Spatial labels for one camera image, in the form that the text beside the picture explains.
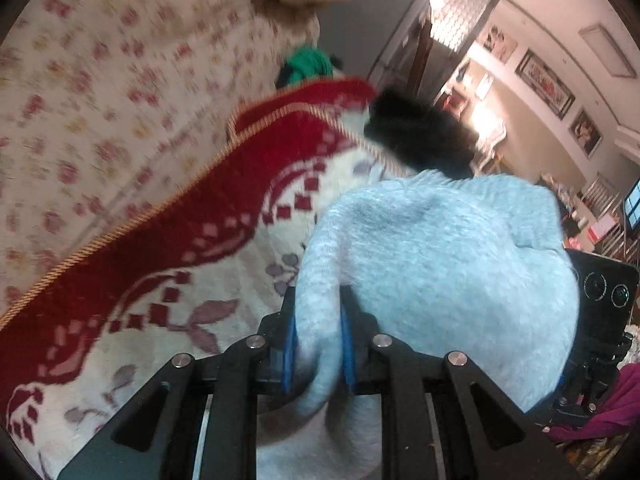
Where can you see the red and white plush blanket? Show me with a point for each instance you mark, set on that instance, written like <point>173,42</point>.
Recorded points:
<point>165,240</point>

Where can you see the magenta clothing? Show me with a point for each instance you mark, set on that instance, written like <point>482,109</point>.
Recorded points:
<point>617,400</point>

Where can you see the black fluffy cloth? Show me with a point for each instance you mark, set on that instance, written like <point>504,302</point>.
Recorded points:
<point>420,135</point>

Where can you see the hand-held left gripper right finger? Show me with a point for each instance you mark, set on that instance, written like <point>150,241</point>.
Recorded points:
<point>348,355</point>

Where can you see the floral bed sheet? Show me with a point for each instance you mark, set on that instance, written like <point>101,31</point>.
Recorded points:
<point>100,85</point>

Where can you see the small framed wall picture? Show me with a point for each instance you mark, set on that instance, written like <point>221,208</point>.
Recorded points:
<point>585,132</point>

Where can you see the green cloth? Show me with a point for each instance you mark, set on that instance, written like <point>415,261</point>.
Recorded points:
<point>307,62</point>

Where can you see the long framed wall picture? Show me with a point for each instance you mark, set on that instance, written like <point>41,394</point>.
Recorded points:
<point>545,82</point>

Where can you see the grey fleece pants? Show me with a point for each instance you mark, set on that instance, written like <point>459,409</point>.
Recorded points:
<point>440,260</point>

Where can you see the unframed wall poster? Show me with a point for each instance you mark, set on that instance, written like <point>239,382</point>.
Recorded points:
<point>497,42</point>

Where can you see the dark grey cabinet panel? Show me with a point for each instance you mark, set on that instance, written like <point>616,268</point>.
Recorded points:
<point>375,25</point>

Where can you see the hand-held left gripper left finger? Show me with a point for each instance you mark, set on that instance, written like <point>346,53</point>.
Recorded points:
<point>287,355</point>

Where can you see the rectangular ceiling light panel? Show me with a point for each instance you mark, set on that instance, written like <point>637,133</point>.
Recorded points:
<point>607,50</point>

